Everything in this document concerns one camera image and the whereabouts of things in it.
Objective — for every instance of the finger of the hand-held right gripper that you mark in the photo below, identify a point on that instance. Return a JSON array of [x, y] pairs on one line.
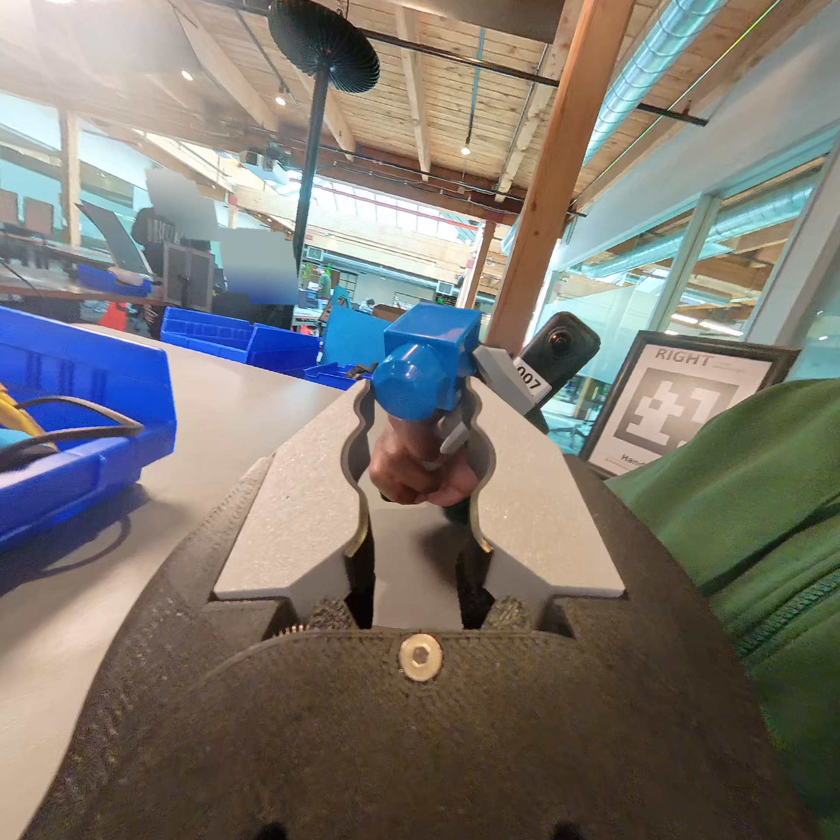
[[495, 374], [454, 433]]

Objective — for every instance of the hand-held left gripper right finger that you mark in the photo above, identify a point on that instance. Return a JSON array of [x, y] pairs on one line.
[[544, 525]]

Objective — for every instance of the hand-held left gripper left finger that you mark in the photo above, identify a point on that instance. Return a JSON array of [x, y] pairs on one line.
[[295, 525]]

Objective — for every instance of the blue plastic block with knob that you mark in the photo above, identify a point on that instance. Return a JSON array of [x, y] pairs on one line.
[[420, 367]]

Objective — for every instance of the large blue plastic bin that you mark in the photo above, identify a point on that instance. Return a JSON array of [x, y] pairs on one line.
[[98, 367]]

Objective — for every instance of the person's right hand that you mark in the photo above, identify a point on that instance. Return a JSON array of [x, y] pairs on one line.
[[407, 472]]

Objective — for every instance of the small blue bin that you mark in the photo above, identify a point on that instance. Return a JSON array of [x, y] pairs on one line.
[[334, 377], [111, 279], [282, 348], [203, 328]]

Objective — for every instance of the light blue foam piece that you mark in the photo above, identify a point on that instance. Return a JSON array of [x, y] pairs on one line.
[[13, 438]]

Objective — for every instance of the person's green jacket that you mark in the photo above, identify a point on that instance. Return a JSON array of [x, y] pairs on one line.
[[800, 689]]

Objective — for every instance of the wooden table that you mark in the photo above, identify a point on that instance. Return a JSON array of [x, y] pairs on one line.
[[39, 282]]

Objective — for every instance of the slim wooden post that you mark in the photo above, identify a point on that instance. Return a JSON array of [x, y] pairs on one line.
[[480, 262]]

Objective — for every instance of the wooden support post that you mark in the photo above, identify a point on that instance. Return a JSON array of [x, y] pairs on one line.
[[558, 197]]

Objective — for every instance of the metal air duct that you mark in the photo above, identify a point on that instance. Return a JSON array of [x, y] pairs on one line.
[[649, 59]]

